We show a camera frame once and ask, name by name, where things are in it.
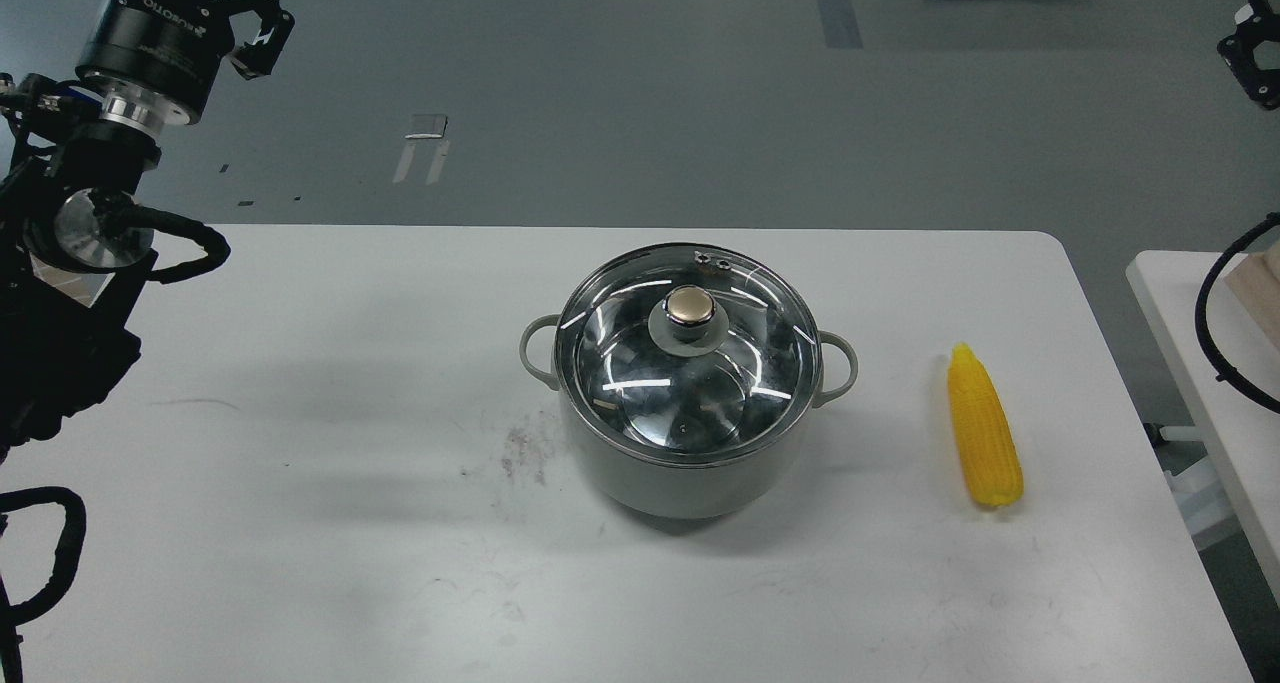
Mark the grey steel cooking pot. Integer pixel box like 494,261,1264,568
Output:
518,276,860,521

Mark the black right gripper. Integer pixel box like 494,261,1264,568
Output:
1217,0,1279,113

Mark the wooden block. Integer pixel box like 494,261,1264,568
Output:
1226,240,1279,350

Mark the yellow corn cob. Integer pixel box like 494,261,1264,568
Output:
946,342,1024,506

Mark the glass pot lid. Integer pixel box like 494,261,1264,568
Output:
552,244,823,466

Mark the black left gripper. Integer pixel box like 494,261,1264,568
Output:
76,0,296,124

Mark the white side table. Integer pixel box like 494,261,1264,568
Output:
1126,249,1279,593

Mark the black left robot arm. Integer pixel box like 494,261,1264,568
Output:
1,0,294,451

